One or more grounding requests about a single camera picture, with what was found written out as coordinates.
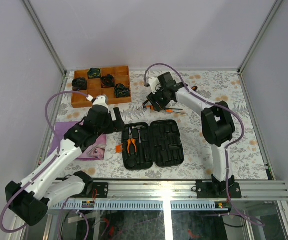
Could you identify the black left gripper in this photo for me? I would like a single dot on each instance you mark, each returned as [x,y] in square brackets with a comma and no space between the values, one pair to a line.
[116,125]

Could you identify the black rolled tape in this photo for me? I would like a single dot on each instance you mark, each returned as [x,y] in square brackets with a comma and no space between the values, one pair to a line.
[79,84]
[121,91]
[94,73]
[107,81]

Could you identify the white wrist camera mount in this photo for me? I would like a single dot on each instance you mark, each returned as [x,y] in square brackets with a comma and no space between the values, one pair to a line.
[153,84]
[101,100]

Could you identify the thin orange precision screwdriver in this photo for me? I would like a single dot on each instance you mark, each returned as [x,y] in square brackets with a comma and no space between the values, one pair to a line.
[175,111]

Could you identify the black handled steel hammer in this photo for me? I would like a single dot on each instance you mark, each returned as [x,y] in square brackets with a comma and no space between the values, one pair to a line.
[139,128]

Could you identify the black rolled tape middle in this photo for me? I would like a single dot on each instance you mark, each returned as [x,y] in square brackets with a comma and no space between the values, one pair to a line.
[107,81]

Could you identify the orange wooden compartment tray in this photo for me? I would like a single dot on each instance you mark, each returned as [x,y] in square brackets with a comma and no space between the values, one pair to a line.
[96,88]

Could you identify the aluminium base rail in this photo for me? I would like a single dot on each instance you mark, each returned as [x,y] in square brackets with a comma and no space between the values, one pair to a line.
[151,194]

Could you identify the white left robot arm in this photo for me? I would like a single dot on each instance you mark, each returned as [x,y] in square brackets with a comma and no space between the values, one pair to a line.
[31,198]

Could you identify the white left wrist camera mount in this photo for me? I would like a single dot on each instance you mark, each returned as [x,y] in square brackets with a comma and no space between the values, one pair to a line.
[101,100]

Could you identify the purple folded cloth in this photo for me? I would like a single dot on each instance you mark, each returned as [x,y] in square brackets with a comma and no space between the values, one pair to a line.
[94,152]

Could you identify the small orange black screwdriver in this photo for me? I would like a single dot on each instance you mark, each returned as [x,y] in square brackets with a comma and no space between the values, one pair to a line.
[145,103]

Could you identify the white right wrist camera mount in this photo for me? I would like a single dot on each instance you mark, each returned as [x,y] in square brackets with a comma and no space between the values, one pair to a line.
[153,84]

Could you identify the orange handled pliers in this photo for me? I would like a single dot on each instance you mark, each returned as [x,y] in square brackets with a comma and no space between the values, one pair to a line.
[131,145]

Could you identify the black rolled tape top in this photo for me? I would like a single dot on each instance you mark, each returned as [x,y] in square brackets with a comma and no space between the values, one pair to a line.
[94,73]

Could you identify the black plastic tool case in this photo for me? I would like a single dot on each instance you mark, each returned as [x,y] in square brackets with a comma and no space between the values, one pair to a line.
[161,146]

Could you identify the black rolled tape right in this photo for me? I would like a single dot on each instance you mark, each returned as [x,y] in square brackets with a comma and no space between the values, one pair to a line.
[121,91]

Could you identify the black rolled tape left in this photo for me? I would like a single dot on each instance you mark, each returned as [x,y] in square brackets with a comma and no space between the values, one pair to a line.
[79,84]

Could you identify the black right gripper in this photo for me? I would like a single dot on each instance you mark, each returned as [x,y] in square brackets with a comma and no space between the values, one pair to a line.
[152,99]

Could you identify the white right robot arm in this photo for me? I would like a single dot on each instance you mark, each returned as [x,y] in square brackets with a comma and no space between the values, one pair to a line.
[216,122]

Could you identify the orange case latch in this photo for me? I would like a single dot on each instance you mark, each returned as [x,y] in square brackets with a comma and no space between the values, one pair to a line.
[119,148]

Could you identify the orange handled utility knife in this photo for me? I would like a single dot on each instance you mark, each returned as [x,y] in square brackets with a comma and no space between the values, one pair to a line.
[149,107]

